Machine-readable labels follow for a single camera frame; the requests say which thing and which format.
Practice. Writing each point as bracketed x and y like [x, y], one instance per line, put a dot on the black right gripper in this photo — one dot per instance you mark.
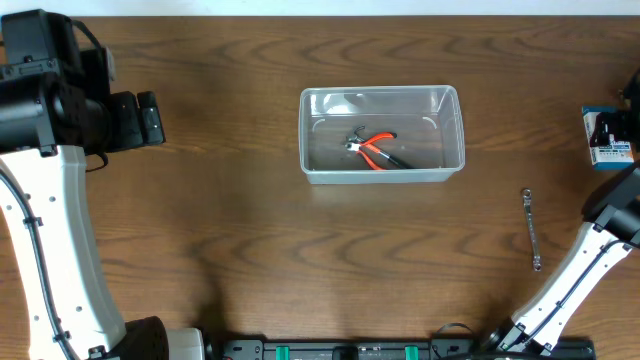
[628, 120]

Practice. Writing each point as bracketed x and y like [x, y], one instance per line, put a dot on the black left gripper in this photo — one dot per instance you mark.
[126, 121]

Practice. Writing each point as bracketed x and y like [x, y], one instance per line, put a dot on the blue white screwdriver box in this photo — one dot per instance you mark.
[607, 150]

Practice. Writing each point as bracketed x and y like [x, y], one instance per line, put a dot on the silver ratchet wrench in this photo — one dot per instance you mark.
[527, 202]

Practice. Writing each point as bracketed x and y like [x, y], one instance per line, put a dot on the small claw hammer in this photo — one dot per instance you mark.
[402, 164]

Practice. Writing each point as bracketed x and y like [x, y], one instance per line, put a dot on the red handled pliers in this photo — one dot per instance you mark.
[359, 146]

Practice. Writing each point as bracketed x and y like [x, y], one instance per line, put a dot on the clear plastic storage container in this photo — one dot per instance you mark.
[426, 118]

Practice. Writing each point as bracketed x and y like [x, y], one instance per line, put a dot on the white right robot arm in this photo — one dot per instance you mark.
[608, 234]

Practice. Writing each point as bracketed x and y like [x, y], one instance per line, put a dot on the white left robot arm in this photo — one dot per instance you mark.
[72, 314]

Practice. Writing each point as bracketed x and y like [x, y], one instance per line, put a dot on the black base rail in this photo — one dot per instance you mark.
[439, 348]

